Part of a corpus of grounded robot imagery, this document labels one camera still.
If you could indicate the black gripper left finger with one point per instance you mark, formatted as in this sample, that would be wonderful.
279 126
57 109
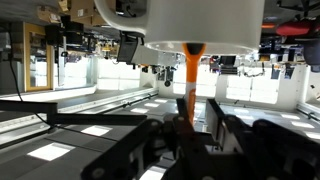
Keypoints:
186 143

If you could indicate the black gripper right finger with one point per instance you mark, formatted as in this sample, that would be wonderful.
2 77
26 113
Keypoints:
266 150

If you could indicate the orange marker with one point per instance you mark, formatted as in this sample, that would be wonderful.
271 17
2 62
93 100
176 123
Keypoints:
191 73

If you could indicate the white counter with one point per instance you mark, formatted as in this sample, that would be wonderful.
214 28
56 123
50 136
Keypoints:
156 55

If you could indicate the white mug with cork base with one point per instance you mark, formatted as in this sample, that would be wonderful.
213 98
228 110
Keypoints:
200 23

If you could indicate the red office chair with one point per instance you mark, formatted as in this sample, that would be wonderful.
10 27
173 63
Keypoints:
293 28

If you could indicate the cardboard box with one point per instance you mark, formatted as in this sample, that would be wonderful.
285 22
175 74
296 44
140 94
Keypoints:
83 10

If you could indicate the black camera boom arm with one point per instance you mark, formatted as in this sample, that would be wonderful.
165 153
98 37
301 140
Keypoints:
26 106

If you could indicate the yellow wooden door frame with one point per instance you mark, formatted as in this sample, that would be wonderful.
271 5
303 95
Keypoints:
26 56

